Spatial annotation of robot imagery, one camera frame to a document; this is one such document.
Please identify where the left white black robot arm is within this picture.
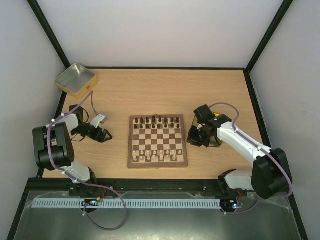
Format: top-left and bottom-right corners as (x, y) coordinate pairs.
(32, 105), (113, 185)

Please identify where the black frame post left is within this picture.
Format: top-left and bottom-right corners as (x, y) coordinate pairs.
(27, 0), (71, 69)

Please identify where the black frame post right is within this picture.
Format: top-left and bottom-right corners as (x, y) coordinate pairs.
(244, 0), (294, 75)

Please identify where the black frame post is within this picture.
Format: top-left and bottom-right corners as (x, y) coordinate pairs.
(244, 0), (294, 75)
(27, 0), (71, 69)

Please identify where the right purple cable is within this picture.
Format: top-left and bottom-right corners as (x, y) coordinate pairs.
(209, 102), (294, 216)

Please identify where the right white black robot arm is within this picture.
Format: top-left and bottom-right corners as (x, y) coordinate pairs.
(187, 104), (293, 200)

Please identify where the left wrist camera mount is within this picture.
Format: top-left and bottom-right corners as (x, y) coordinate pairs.
(90, 114), (108, 128)

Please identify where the purple cable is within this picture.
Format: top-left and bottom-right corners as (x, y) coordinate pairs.
(47, 90), (128, 231)
(209, 102), (294, 216)

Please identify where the gold tin with white pieces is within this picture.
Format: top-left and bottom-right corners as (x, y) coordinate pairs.
(208, 111), (222, 148)

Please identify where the wooden chess board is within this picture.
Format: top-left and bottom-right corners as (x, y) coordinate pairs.
(127, 114), (189, 169)

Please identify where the slotted grey cable duct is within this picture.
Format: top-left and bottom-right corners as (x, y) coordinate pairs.
(32, 198), (221, 209)

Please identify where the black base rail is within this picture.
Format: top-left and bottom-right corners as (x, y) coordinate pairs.
(25, 177), (247, 199)

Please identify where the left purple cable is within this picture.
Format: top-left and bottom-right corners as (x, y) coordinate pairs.
(47, 90), (128, 231)

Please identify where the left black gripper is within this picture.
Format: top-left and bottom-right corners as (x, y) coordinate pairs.
(72, 123), (113, 144)

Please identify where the empty gold square tin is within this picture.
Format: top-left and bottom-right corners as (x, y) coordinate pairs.
(55, 63), (99, 99)

